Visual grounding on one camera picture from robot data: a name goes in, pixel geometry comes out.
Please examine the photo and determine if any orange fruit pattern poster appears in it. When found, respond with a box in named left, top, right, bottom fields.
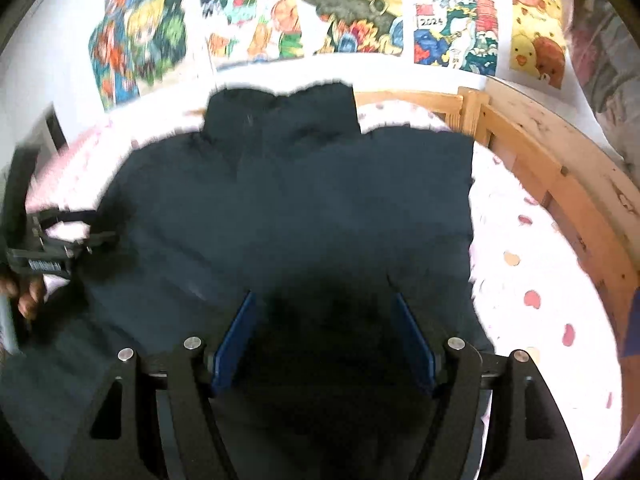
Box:
left=198, top=0, right=304, bottom=70

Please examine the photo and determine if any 2024 calendar cartoon poster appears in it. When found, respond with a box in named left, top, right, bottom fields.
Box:
left=413, top=0, right=498, bottom=76

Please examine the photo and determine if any dark dinosaur landscape poster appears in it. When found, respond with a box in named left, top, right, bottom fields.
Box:
left=298, top=0, right=404, bottom=56

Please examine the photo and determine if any black padded jacket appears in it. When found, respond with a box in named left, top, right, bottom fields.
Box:
left=1, top=84, right=490, bottom=479

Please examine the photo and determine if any person's left hand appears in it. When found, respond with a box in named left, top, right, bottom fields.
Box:
left=0, top=275, right=47, bottom=321

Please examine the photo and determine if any grey wall panel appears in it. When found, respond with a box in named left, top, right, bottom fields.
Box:
left=36, top=105, right=67, bottom=155

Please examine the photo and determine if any yellow chick and bear poster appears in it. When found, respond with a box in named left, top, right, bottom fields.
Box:
left=509, top=0, right=566, bottom=90

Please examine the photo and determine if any wooden bed frame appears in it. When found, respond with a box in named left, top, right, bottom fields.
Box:
left=351, top=77, right=640, bottom=361

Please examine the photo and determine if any grey bagged bundle of clothes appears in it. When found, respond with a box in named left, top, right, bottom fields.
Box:
left=561, top=0, right=639, bottom=181

